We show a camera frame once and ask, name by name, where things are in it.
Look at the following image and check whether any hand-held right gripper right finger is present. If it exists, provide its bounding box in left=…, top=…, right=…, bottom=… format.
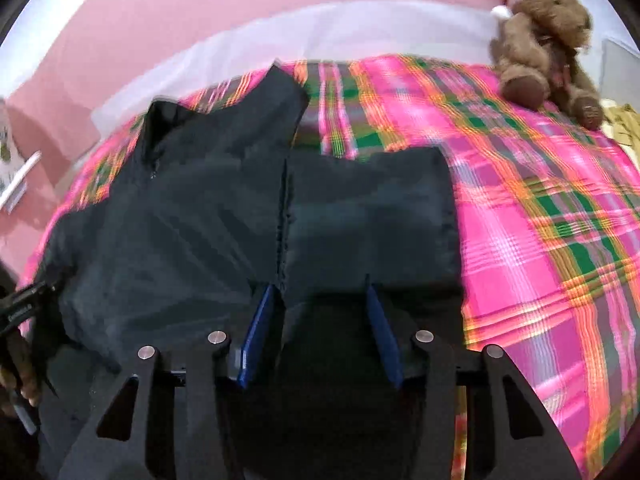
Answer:
left=362, top=275, right=583, bottom=480

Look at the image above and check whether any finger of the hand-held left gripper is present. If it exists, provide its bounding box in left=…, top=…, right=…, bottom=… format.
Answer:
left=0, top=280, right=63, bottom=341

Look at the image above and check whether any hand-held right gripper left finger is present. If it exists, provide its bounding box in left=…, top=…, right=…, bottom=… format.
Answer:
left=57, top=282, right=286, bottom=480

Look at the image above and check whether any dark navy jacket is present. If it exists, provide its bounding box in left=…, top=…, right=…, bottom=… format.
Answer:
left=20, top=60, right=468, bottom=480

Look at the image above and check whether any person's left hand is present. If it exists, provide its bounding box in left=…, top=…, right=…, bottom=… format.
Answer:
left=0, top=329, right=42, bottom=411

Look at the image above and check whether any pineapple print pillow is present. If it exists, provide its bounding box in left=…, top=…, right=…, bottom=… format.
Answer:
left=0, top=100, right=23, bottom=196

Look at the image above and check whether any pink plaid blanket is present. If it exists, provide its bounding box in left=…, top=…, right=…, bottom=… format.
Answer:
left=30, top=55, right=640, bottom=480

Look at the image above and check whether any white bed sheet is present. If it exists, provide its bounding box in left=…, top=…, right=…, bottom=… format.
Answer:
left=0, top=2, right=506, bottom=131

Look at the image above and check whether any yellow cloth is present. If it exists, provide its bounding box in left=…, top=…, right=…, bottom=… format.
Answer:
left=600, top=100, right=640, bottom=161

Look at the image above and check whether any brown teddy bear santa hat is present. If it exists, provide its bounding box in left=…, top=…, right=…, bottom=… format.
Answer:
left=490, top=0, right=603, bottom=131

